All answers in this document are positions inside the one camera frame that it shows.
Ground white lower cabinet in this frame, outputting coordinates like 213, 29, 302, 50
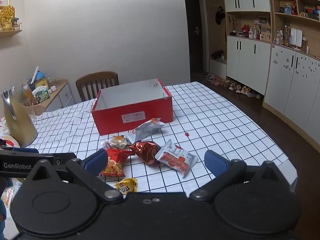
226, 35, 272, 95

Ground white stick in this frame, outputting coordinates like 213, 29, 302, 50
30, 66, 39, 84

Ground wooden organiser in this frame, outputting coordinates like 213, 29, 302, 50
20, 99, 45, 115

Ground yellow candy packet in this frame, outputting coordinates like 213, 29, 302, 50
114, 177, 138, 195

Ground white shoe bench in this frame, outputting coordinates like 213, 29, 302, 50
209, 57, 227, 79

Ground orange packet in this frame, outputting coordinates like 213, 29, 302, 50
22, 84, 35, 105

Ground gold ornament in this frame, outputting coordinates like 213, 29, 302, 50
0, 5, 15, 30

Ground white cabinet with stickers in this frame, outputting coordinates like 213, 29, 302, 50
262, 44, 320, 140

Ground white red snack packet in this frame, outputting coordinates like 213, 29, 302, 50
155, 139, 199, 179

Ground dark door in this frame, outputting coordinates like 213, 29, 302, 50
184, 0, 203, 74

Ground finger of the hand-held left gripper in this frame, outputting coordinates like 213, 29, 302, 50
11, 148, 40, 154
51, 152, 78, 167

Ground drinking glasses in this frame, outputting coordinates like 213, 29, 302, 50
46, 75, 62, 87

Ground red cardboard box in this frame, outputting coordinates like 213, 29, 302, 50
91, 78, 173, 136

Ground red-brown foil packet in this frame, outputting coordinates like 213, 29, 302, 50
129, 141, 162, 165

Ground green white tissue pack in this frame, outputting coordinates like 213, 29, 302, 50
32, 86, 51, 104

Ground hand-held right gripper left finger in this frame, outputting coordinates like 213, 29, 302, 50
26, 149, 124, 202

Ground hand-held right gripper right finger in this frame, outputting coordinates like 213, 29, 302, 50
189, 150, 294, 202

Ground wooden chair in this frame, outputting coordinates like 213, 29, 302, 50
75, 71, 119, 102

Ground checked white tablecloth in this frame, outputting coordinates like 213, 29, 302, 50
25, 81, 298, 194

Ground row of shoes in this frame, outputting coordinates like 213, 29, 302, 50
205, 72, 264, 100

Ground grey chip packet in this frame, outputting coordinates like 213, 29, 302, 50
125, 118, 166, 144

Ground wooden open shelf unit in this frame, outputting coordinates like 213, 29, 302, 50
271, 0, 320, 55

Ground gold tapered container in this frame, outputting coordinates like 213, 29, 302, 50
2, 86, 38, 148

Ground black hanging bag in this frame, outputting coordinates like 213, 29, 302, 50
215, 6, 225, 25

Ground wooden wall shelf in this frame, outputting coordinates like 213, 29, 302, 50
0, 29, 23, 37

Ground white rectangular containers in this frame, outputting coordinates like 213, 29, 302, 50
290, 27, 303, 48

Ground colourful printed bag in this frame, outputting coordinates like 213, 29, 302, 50
0, 117, 27, 227

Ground egg snack packet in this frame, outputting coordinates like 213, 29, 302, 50
109, 135, 132, 150

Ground wooden side cabinet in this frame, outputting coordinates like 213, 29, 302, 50
30, 79, 75, 113

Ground yellow blue lunch bag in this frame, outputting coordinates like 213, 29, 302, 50
29, 71, 49, 90

